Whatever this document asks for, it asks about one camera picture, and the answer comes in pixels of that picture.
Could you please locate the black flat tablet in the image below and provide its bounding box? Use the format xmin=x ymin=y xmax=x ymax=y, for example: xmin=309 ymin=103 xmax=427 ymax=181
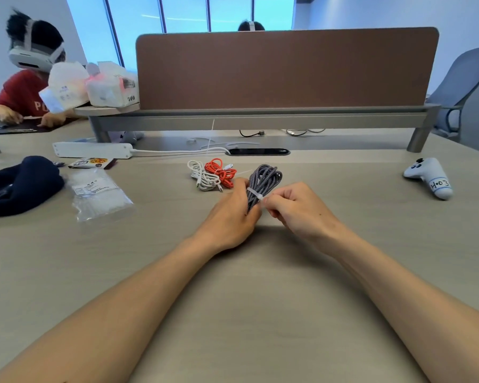
xmin=0 ymin=117 xmax=79 ymax=136

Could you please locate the thin grey cable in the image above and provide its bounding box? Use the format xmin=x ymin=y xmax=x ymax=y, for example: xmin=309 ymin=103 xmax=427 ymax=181
xmin=285 ymin=128 xmax=327 ymax=137

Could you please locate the person's right hand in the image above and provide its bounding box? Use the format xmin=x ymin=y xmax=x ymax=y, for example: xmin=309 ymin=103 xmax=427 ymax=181
xmin=261 ymin=182 xmax=346 ymax=253

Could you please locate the white printed snack packet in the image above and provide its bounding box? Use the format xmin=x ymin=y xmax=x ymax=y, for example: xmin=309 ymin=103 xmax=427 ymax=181
xmin=68 ymin=157 xmax=119 ymax=170

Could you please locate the grey braided cable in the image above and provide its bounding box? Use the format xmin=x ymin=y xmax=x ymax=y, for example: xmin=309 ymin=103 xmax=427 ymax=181
xmin=246 ymin=163 xmax=283 ymax=214

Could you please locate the white power strip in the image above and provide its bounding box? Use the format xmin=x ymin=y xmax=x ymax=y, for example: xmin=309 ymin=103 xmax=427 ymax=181
xmin=52 ymin=141 xmax=134 ymax=160

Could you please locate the large glass window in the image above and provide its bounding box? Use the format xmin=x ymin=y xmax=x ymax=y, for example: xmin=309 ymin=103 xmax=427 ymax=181
xmin=65 ymin=0 xmax=296 ymax=72

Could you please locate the brown desk divider panel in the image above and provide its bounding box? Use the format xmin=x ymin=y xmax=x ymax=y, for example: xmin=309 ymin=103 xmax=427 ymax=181
xmin=135 ymin=27 xmax=440 ymax=111

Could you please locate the small white rounded object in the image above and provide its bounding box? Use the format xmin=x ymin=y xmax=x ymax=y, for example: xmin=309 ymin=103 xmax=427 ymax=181
xmin=119 ymin=131 xmax=146 ymax=146

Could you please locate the red cable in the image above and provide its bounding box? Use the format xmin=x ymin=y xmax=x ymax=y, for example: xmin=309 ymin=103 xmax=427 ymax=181
xmin=204 ymin=158 xmax=237 ymax=189

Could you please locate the person's right forearm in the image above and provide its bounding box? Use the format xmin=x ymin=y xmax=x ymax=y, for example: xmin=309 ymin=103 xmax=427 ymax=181
xmin=323 ymin=228 xmax=479 ymax=383

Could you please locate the clear bag of zip ties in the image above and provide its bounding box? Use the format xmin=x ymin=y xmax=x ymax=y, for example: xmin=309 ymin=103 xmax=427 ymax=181
xmin=65 ymin=168 xmax=135 ymax=223

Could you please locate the white labelled hand controller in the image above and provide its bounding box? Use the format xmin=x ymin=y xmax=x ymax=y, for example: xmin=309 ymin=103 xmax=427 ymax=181
xmin=403 ymin=157 xmax=454 ymax=201

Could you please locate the navy baseball cap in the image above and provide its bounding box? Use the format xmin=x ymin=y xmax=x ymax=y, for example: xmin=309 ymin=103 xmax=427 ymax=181
xmin=0 ymin=155 xmax=65 ymax=220

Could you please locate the person's left hand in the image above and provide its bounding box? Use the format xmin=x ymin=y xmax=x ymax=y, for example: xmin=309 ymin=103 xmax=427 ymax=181
xmin=193 ymin=178 xmax=262 ymax=254

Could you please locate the white cable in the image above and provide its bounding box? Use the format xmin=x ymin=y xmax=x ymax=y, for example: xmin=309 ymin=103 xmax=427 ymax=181
xmin=187 ymin=160 xmax=224 ymax=193

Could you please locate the person's left forearm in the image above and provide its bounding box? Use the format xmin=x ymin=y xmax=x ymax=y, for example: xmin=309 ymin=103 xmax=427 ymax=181
xmin=0 ymin=235 xmax=220 ymax=383

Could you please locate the grey office chair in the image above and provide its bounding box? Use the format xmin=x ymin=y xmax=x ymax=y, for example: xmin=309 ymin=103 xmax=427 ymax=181
xmin=425 ymin=45 xmax=479 ymax=143

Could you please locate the white tissue pack pink label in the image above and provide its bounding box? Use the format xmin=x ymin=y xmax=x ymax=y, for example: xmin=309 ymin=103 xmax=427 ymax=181
xmin=85 ymin=61 xmax=141 ymax=109

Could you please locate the round beige shelf board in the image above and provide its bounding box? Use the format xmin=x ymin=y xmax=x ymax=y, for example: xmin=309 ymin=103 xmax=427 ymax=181
xmin=73 ymin=102 xmax=141 ymax=118

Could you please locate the white power strip cord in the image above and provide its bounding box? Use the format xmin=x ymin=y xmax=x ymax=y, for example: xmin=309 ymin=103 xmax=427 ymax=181
xmin=130 ymin=146 xmax=231 ymax=156

